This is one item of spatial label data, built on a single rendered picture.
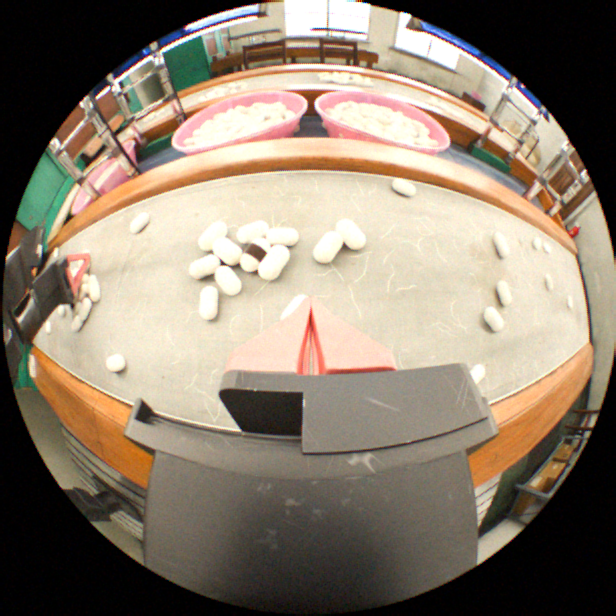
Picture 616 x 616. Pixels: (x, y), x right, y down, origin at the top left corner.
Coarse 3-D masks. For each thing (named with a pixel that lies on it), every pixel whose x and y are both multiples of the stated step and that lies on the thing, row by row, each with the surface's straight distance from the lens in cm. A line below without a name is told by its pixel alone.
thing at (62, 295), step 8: (56, 264) 35; (56, 272) 36; (64, 280) 35; (56, 288) 37; (64, 288) 35; (56, 296) 37; (64, 296) 37; (72, 296) 36; (48, 304) 37; (56, 304) 38; (64, 304) 39; (40, 312) 37; (48, 312) 37
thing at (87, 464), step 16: (64, 432) 88; (80, 448) 75; (80, 464) 85; (96, 464) 68; (112, 480) 63; (128, 480) 54; (496, 480) 56; (128, 496) 61; (144, 496) 53; (480, 496) 54; (480, 512) 64; (128, 528) 84
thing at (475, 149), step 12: (504, 96) 72; (516, 108) 77; (540, 108) 83; (492, 120) 72; (528, 132) 83; (468, 144) 76; (480, 144) 75; (516, 144) 84; (480, 156) 77; (492, 156) 79; (504, 168) 86
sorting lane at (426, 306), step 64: (192, 192) 33; (256, 192) 28; (320, 192) 27; (384, 192) 29; (448, 192) 36; (128, 256) 34; (192, 256) 26; (384, 256) 23; (448, 256) 28; (512, 256) 39; (64, 320) 52; (128, 320) 30; (192, 320) 23; (256, 320) 21; (384, 320) 21; (448, 320) 25; (512, 320) 34; (576, 320) 73; (128, 384) 30; (192, 384) 23; (512, 384) 34
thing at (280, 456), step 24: (144, 408) 7; (144, 432) 6; (168, 432) 6; (192, 432) 6; (216, 432) 6; (240, 432) 6; (456, 432) 6; (480, 432) 6; (192, 456) 5; (216, 456) 5; (240, 456) 5; (264, 456) 5; (288, 456) 5; (312, 456) 5; (336, 456) 5; (360, 456) 5; (384, 456) 5; (408, 456) 5; (432, 456) 5
